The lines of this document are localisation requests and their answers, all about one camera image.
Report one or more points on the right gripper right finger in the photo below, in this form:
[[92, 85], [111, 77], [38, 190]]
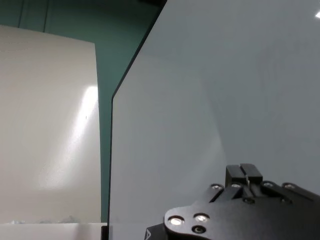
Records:
[[253, 173]]

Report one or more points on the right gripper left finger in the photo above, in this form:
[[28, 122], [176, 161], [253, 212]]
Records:
[[233, 175]]

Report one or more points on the white glossy board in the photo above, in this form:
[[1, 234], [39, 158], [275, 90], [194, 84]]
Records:
[[45, 125]]

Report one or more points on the black metal table frame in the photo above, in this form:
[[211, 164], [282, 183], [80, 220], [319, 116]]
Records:
[[105, 233]]

